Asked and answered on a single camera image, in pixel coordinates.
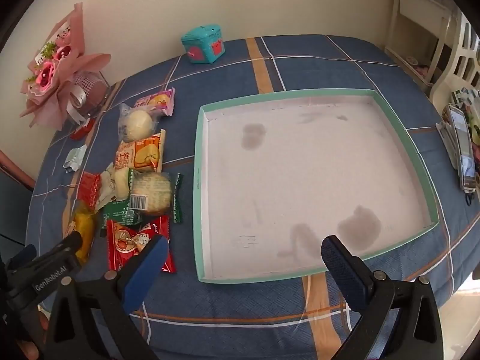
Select smartphone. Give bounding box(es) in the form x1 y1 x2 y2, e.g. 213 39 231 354
446 105 479 190

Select small cream pastry packet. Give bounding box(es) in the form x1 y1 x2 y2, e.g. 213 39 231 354
114 167 132 200

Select red crinkled snack packet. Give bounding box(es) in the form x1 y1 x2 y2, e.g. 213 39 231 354
106 215 177 274

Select orange swiss roll packet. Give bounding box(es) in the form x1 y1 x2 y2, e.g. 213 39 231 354
113 129 167 173

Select yellow snack packet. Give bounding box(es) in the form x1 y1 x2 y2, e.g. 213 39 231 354
65 200 99 265

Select printed plastic bag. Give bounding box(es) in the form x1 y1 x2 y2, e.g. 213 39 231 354
448 88 480 143

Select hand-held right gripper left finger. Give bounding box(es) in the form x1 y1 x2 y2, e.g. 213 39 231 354
43 234 170 360

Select red checked snack packet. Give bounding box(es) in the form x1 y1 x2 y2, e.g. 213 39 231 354
77 171 103 211

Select white wooden chair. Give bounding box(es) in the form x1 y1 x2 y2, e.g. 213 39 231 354
431 11 480 109

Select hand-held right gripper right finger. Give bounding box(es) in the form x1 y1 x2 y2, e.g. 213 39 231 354
320 235 451 360

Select clear glass vase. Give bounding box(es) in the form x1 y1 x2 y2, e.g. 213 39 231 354
69 69 111 121

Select white wooden cabinet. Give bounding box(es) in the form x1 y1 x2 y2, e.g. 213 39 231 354
384 0 454 83

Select green cake packet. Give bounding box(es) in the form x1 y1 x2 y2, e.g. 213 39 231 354
102 169 184 227

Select blue plaid tablecloth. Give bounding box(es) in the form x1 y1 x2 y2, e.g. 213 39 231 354
24 34 480 360

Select white snack packet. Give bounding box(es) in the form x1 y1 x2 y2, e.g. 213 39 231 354
95 163 121 211

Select red white biscuit packet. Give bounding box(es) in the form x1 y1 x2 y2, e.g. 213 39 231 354
70 117 94 141

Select round white bun packet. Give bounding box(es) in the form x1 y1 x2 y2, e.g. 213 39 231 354
118 103 158 144

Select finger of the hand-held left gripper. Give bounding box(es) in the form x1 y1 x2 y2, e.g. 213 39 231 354
7 230 84 272

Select teal box with pink prints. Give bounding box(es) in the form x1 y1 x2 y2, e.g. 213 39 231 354
181 23 226 64

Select mint green silver packet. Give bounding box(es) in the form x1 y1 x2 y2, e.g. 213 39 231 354
62 144 88 173

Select pink flower bouquet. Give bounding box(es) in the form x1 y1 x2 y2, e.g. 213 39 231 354
19 2 112 132

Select pink swiss roll packet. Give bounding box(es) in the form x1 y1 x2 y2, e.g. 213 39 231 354
133 88 176 118

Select shallow green cardboard box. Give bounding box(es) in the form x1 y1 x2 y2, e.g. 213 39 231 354
193 89 439 284

